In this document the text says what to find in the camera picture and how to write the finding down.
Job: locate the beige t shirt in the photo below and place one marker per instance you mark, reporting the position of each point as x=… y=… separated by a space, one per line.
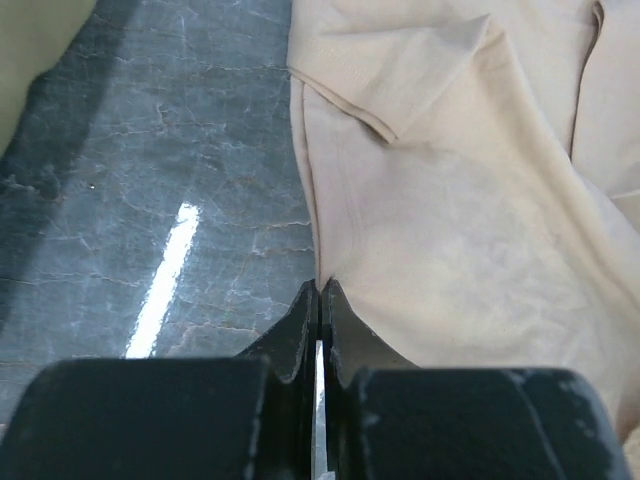
x=472 y=174

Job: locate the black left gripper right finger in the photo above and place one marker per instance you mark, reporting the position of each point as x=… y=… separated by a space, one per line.
x=390 y=419

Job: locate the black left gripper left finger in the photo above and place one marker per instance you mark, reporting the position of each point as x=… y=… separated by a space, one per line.
x=248 y=416

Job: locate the blue yellow striped pillow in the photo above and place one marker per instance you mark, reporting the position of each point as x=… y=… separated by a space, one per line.
x=34 y=36

